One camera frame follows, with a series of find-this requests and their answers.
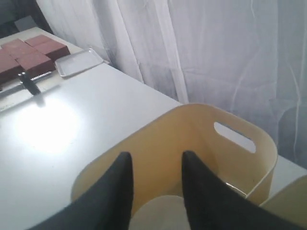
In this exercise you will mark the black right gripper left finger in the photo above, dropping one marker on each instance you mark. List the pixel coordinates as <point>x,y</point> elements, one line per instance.
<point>107,205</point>

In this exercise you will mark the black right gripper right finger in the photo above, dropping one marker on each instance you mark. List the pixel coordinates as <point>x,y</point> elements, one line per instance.
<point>211,205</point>

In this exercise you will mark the white plastic bowl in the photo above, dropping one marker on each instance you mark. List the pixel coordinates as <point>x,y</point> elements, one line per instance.
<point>162,213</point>

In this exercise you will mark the cream bin with circle mark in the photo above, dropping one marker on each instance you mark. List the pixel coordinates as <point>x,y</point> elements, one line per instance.
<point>238,152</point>

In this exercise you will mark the cream bin with triangle mark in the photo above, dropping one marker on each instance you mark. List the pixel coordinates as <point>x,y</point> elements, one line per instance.
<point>294,192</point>

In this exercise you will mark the silver metal tray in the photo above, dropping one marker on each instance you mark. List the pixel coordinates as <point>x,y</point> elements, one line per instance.
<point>78,62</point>

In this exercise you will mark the white curtain backdrop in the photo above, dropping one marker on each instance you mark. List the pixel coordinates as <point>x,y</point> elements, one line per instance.
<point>248,57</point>

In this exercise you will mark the brown brick blocks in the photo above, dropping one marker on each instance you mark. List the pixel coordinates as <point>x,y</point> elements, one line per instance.
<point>35,56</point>

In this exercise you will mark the black handled metal tool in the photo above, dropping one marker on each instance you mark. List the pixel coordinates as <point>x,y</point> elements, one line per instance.
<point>33,85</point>

